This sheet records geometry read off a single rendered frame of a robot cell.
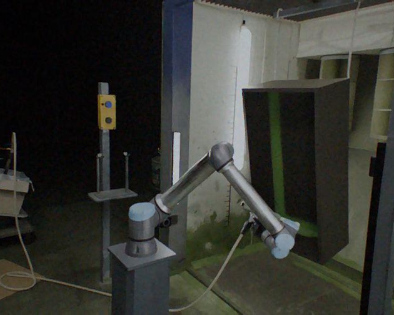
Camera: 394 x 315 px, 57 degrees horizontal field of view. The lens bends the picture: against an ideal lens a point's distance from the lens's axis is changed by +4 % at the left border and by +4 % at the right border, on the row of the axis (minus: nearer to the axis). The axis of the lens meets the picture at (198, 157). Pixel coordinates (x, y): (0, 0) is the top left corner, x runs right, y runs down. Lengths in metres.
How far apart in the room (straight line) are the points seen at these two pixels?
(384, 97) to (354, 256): 1.36
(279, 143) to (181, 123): 0.81
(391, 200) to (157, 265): 1.33
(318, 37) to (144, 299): 2.73
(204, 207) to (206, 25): 1.56
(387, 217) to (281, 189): 1.84
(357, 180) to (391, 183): 2.49
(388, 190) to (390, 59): 2.19
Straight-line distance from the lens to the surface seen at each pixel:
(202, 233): 3.28
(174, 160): 2.88
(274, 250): 2.06
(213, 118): 3.09
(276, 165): 2.98
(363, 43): 3.42
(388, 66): 3.34
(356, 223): 3.54
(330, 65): 3.63
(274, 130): 2.89
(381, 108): 3.34
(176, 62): 2.87
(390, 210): 1.26
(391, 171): 1.24
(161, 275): 2.16
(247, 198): 1.86
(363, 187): 3.67
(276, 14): 2.87
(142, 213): 2.04
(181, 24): 2.93
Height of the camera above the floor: 1.56
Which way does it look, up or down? 10 degrees down
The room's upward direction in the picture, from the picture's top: 2 degrees clockwise
